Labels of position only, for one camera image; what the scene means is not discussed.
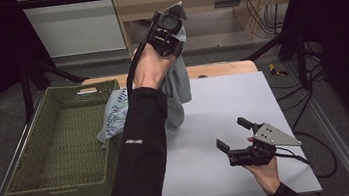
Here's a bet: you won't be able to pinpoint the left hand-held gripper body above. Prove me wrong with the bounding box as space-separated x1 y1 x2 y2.
141 0 192 61

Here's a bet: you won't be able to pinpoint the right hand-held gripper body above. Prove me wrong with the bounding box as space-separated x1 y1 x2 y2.
224 117 305 170

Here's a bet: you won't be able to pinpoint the grey cloth garment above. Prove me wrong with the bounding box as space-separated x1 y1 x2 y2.
153 25 198 131

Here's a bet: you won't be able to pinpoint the light blue printed cloth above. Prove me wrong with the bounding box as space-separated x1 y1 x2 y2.
90 87 136 150

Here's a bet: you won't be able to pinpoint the green woven basket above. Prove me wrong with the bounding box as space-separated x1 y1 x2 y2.
0 78 134 196

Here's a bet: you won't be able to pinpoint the person's right hand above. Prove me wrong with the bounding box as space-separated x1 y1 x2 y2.
239 133 283 196

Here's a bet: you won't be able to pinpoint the person's left hand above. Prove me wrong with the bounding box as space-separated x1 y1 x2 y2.
128 40 180 93

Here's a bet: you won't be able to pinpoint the yellow and black floor object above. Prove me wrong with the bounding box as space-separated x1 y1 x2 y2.
268 60 290 79

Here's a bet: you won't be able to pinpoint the black metal stand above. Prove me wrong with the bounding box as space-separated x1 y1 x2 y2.
237 25 314 97
16 51 94 124

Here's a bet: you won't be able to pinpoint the white cabinet panel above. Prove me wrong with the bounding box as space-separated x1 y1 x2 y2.
14 0 128 62

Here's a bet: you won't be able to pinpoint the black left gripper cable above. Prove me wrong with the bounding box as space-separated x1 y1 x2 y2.
117 12 167 99

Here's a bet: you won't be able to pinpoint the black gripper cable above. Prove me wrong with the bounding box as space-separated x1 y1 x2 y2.
117 12 167 99
272 127 340 185

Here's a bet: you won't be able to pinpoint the black floor cables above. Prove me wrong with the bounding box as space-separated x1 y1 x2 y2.
268 40 335 133

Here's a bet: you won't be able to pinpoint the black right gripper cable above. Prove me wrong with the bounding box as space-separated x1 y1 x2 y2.
272 127 340 185

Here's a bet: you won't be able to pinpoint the hanging cable bundle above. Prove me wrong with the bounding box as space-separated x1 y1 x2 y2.
243 0 288 41

